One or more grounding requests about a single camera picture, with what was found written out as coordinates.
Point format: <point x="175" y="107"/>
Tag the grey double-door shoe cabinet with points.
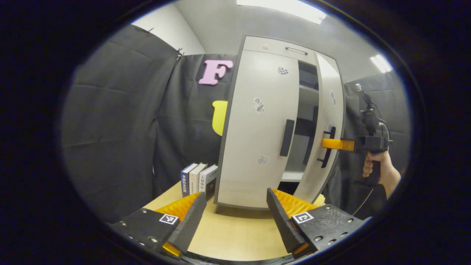
<point x="307" y="75"/>

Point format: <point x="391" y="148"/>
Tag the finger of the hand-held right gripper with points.
<point x="338" y="144"/>

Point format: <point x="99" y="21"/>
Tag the white and dark book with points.
<point x="208" y="178"/>

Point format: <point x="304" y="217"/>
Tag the cabinet door with box stickers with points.
<point x="320" y="180"/>

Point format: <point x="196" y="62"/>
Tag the cream book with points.
<point x="194" y="180"/>

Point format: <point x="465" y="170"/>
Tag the white cabinet inner shelf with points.
<point x="308" y="96"/>

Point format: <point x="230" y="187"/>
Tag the cabinet door with checkered sticker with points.
<point x="254" y="147"/>

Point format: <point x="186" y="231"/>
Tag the black backdrop cloth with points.
<point x="117" y="129"/>

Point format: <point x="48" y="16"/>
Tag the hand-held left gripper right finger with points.
<point x="283" y="224"/>

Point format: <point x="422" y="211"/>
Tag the small ceiling light panel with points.
<point x="381" y="63"/>

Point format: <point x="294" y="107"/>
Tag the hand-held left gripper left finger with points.
<point x="191" y="224"/>

